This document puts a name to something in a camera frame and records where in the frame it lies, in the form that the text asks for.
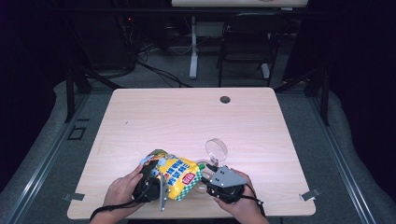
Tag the clear seasoning jar with lid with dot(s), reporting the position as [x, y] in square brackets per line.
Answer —
[217, 149]

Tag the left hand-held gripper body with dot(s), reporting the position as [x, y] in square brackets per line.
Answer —
[146, 189]

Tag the person's left hand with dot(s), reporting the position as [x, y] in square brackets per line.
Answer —
[121, 193]

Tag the grey floor rail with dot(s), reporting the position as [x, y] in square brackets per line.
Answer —
[45, 161]
[343, 161]

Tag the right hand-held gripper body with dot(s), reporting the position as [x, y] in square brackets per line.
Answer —
[226, 180]

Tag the grey metal table bracket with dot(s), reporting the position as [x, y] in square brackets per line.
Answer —
[309, 195]
[74, 196]

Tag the person's right hand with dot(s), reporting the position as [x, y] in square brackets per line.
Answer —
[249, 205]

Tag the desk with white legs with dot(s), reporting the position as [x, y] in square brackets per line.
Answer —
[193, 46]

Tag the black frame stand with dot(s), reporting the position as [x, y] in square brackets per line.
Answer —
[70, 93]
[325, 102]

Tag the black computer case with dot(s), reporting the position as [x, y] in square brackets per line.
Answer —
[109, 46]

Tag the yellow seasoning bag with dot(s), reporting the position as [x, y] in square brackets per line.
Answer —
[179, 177]

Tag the black chair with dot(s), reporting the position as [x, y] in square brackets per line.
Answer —
[255, 25]

